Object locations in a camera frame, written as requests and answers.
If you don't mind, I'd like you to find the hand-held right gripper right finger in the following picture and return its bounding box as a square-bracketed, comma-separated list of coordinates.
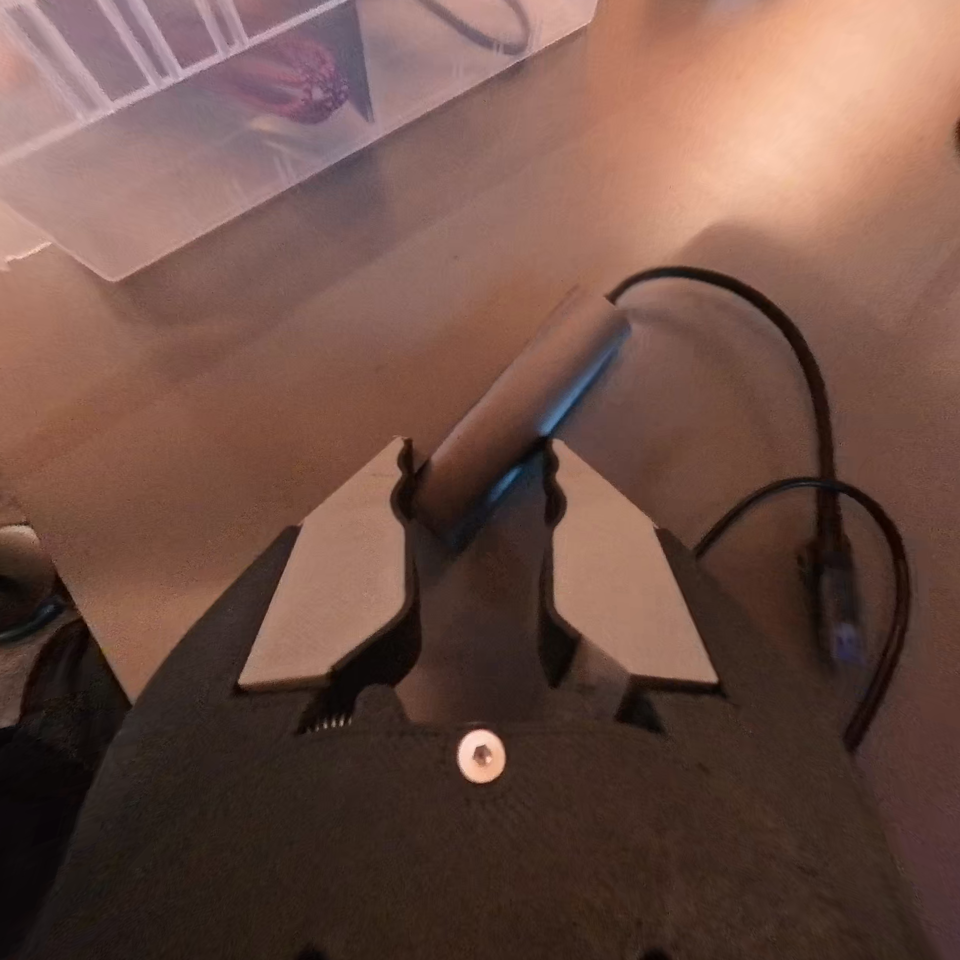
[540, 441, 721, 708]

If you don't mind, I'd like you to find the thin black hub cable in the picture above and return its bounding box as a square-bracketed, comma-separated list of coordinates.
[693, 478, 912, 751]

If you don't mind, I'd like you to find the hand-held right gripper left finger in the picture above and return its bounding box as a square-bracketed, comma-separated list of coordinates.
[237, 437, 420, 693]

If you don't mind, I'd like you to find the thick black usb cable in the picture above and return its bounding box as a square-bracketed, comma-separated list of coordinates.
[606, 266, 871, 669]

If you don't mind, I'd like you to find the coiled black cable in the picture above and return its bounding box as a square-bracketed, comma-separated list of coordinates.
[416, 0, 530, 57]

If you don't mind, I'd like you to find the grey usb hub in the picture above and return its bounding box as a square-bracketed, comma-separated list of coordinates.
[411, 288, 633, 552]

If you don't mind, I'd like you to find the purple mesh pouch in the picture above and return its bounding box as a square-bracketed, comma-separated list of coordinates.
[217, 37, 354, 125]

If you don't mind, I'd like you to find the clear plastic organizer box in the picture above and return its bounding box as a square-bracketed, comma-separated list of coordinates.
[0, 0, 601, 282]

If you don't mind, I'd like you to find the grey round object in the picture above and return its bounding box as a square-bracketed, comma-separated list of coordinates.
[0, 517, 84, 654]

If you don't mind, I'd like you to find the dark cloth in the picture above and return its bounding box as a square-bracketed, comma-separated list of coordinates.
[0, 622, 132, 954]

